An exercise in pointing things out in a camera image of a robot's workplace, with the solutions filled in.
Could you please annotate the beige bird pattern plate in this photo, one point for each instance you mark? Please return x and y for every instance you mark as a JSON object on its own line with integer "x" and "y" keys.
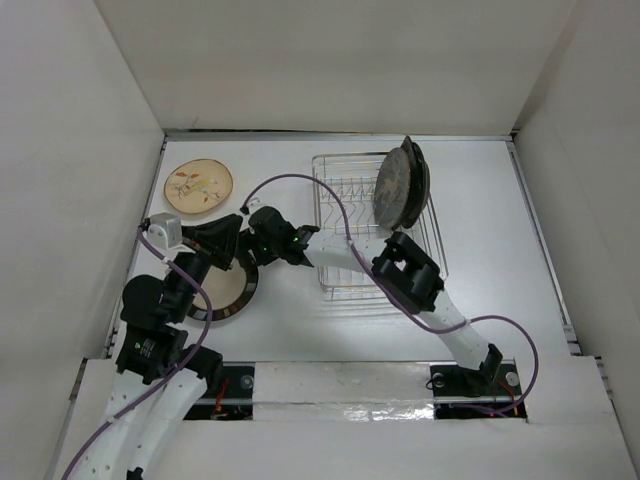
{"x": 198, "y": 186}

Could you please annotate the black square floral plate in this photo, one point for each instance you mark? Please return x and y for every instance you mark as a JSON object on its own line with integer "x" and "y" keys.
{"x": 412, "y": 209}

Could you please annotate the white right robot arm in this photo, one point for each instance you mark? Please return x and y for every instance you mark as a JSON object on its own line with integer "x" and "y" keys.
{"x": 404, "y": 272}

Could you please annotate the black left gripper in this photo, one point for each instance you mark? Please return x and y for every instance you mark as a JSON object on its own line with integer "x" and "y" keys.
{"x": 215, "y": 239}

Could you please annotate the grey reindeer plate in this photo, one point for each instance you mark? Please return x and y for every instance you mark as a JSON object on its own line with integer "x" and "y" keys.
{"x": 392, "y": 189}

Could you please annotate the wire dish rack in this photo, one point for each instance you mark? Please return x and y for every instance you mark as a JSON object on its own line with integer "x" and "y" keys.
{"x": 353, "y": 177}

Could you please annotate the striped rim cream plate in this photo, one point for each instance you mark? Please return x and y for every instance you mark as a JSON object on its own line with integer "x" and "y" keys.
{"x": 231, "y": 290}

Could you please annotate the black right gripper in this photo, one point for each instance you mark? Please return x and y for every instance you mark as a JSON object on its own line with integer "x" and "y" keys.
{"x": 249, "y": 240}

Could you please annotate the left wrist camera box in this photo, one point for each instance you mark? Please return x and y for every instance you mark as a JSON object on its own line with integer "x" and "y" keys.
{"x": 163, "y": 231}

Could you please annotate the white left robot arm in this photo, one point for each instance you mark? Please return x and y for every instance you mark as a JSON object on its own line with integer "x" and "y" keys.
{"x": 162, "y": 367}

